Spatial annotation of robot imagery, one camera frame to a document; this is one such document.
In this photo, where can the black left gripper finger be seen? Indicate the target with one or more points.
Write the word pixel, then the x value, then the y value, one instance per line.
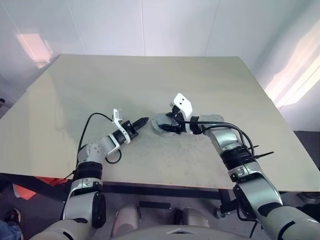
pixel 142 125
pixel 141 120

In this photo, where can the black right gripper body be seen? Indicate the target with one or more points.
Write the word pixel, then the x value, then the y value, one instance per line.
pixel 177 113

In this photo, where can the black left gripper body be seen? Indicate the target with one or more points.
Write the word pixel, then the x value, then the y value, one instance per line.
pixel 128 127

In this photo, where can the grey round motor lid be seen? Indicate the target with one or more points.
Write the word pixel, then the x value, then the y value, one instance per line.
pixel 160 120

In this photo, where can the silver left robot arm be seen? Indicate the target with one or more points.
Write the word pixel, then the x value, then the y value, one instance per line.
pixel 85 187

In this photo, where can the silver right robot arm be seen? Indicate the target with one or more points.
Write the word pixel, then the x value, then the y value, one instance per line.
pixel 257 190

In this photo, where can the black metal bar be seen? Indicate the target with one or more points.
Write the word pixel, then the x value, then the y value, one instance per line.
pixel 155 205

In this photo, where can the beige rounded robot knee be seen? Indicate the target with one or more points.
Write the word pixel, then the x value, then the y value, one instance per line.
pixel 125 217
pixel 193 217

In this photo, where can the grey caster wheel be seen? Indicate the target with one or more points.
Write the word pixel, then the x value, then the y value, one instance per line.
pixel 221 212

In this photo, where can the silver robot torso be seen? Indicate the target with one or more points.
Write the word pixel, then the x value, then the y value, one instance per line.
pixel 185 233

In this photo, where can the orange cloth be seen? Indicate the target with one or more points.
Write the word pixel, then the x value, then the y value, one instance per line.
pixel 25 192

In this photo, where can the black white sneaker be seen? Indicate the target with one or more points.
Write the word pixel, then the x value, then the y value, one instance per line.
pixel 12 215

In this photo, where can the blue jeans leg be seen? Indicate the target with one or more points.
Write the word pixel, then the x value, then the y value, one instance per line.
pixel 10 231

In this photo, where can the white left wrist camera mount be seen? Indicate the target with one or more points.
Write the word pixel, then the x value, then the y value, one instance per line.
pixel 117 122

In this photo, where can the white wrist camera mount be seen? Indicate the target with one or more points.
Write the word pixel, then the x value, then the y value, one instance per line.
pixel 117 122
pixel 183 102

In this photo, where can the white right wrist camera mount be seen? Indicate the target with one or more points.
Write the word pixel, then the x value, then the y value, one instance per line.
pixel 183 102

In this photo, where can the black metal table frame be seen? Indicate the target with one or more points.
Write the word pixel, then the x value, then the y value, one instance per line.
pixel 160 191

